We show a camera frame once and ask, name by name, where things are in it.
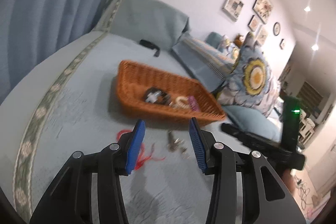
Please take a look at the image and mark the brown wicker basket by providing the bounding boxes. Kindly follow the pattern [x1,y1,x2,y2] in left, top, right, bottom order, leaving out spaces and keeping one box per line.
[116,60,226,126]

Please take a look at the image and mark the person's right hand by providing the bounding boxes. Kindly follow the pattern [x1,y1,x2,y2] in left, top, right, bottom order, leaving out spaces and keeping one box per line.
[281,169,296,196]

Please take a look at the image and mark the floral yellow blue pillow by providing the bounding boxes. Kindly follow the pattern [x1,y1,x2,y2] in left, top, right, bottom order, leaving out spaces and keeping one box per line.
[215,32,280,117]

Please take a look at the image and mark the teal round cushion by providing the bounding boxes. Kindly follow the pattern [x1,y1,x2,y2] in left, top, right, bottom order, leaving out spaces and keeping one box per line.
[222,105,282,143]

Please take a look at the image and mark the red string charm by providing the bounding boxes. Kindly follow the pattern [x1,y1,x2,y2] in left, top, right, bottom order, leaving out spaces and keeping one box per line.
[116,129,166,171]

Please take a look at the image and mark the striped blue pillow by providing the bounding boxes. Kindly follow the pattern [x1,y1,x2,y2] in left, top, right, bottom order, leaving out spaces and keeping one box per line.
[171,35,235,92]

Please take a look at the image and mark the teal far cushion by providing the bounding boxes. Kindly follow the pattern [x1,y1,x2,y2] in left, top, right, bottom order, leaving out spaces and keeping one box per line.
[206,32,223,49]

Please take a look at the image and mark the tiny wall frame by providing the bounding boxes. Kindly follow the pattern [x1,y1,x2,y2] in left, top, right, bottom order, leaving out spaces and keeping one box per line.
[280,39,285,50]

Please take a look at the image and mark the white framed picture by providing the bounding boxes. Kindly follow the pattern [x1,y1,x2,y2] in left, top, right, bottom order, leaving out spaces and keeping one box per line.
[222,0,244,22]

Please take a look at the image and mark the small framed picture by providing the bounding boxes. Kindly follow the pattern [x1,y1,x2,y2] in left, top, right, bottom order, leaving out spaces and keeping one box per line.
[248,15,260,32]
[256,25,268,46]

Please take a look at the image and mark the light blue bedspread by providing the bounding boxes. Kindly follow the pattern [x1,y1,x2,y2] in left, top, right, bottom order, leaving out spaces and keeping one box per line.
[0,29,297,224]

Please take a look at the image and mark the lower small framed picture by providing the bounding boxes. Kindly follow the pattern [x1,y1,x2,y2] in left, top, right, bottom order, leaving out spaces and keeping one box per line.
[256,25,268,46]

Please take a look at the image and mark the cream spiral hair tie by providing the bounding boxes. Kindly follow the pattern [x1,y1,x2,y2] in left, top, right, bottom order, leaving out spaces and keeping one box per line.
[171,97,191,110]

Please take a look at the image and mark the floral framed picture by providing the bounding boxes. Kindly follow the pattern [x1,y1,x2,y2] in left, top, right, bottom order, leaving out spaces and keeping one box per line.
[253,0,273,24]

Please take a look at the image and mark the blue curtain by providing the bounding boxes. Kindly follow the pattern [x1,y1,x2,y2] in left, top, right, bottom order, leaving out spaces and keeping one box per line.
[1,0,106,99]

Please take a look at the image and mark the teal headboard cushion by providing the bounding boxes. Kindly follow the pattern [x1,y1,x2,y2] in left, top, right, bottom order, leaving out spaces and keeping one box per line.
[93,0,190,51]

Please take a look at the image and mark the brown plush toy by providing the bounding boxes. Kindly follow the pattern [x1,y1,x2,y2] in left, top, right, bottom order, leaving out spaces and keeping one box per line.
[234,34,244,48]

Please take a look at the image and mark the silver hair clip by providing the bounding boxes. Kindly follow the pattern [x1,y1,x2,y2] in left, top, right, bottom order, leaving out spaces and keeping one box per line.
[180,147,190,159]
[167,131,184,152]

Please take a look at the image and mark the small floral pillow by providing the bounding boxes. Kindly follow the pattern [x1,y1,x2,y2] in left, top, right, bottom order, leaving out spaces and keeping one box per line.
[217,35,234,56]

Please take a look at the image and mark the round wall clock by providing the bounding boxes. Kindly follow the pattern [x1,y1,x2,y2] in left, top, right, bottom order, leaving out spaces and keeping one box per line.
[273,22,281,36]

